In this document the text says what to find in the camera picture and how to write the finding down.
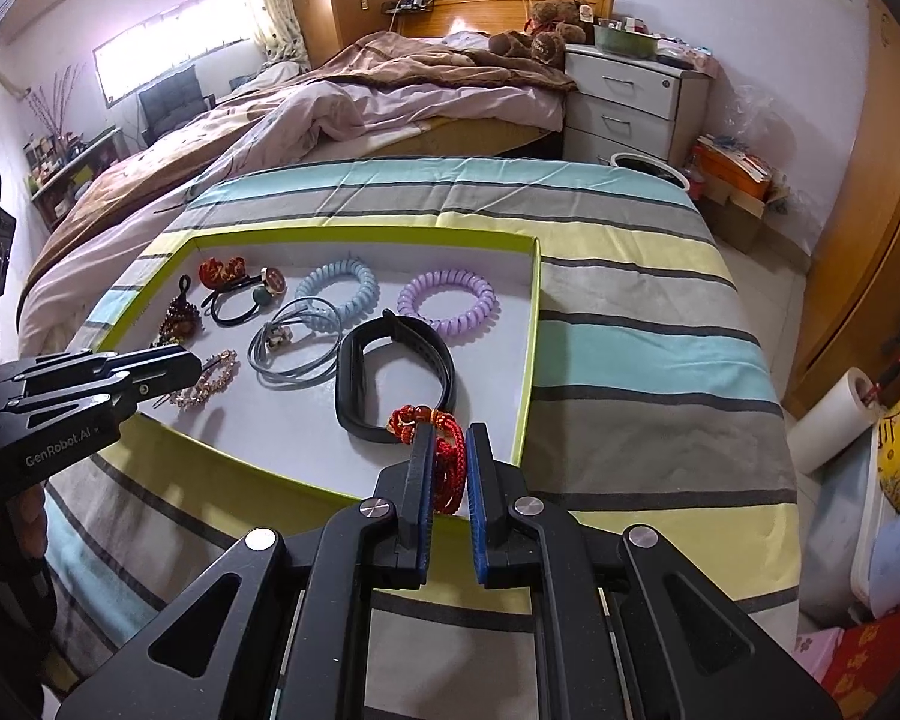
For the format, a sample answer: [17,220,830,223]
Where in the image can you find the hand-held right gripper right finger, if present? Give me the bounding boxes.
[465,424,845,720]

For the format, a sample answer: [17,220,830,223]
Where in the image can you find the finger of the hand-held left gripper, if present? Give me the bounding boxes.
[0,345,204,395]
[0,382,141,440]

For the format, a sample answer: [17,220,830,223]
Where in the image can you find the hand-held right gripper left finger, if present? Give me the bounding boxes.
[54,424,437,720]

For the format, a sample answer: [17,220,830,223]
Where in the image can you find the dark beaded hair tie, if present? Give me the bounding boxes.
[156,274,202,347]

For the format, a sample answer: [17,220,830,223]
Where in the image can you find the red braided bracelet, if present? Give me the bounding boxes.
[387,404,468,517]

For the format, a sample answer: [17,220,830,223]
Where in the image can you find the pink pearl bracelet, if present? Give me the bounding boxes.
[154,350,240,410]

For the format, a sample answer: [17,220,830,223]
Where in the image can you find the red knot ornament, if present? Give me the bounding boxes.
[199,257,253,291]

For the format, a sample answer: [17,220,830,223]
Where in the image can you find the grey hair tie with charm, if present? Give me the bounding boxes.
[248,298,346,391]

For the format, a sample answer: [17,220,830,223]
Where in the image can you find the black hair tie with beads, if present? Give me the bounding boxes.
[199,267,287,329]

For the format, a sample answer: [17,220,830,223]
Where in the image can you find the white tray with green rim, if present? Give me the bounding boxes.
[94,229,543,520]

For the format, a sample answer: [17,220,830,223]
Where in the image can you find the black wristband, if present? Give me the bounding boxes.
[334,309,456,444]

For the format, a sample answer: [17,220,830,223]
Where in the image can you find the purple spiral hair tie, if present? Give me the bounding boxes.
[397,267,499,339]

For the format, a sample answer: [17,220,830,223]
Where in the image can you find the blue spiral hair tie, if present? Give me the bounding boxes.
[296,258,379,316]

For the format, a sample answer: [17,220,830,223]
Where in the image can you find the person's left hand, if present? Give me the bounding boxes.
[0,481,47,565]

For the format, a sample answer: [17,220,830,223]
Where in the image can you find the cluttered desk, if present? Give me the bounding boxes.
[24,126,125,233]

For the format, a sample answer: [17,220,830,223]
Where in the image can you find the striped cloth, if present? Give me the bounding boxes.
[15,155,800,720]

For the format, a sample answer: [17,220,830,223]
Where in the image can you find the black office chair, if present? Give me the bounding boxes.
[136,65,217,147]

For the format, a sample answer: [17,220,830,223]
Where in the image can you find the dried branches in vase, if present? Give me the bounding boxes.
[26,67,83,140]

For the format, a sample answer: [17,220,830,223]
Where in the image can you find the window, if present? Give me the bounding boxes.
[92,0,260,106]

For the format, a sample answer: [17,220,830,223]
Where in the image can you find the pink floral duvet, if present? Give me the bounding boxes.
[19,64,567,331]

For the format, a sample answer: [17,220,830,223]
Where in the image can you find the white paper roll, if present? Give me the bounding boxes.
[786,367,882,475]

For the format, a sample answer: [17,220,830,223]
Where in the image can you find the patterned curtain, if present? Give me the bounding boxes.
[227,0,310,65]

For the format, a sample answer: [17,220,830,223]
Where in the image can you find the white trash bin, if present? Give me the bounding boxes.
[610,152,693,194]

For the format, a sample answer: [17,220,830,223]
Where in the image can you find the red patterned box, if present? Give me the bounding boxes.
[817,615,900,720]

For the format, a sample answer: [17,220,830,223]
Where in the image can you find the wooden wardrobe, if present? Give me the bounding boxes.
[280,0,410,68]

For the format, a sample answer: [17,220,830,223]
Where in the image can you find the brown blanket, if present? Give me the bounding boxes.
[26,31,578,293]

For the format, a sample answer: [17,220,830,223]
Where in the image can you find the cardboard box with books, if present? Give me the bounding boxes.
[690,133,788,252]

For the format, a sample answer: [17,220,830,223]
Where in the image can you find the white drawer nightstand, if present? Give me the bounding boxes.
[562,43,710,166]

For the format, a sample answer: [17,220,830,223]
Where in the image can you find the wooden door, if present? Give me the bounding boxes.
[784,0,900,421]

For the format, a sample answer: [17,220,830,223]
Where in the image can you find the brown teddy bear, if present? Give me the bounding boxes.
[489,0,590,65]

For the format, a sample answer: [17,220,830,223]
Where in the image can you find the clear plastic bag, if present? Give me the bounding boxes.
[724,82,778,136]

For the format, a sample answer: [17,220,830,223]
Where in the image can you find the wooden bed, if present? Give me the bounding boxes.
[19,0,616,331]

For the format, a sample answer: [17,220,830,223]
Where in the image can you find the green basin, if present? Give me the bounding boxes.
[594,21,659,58]

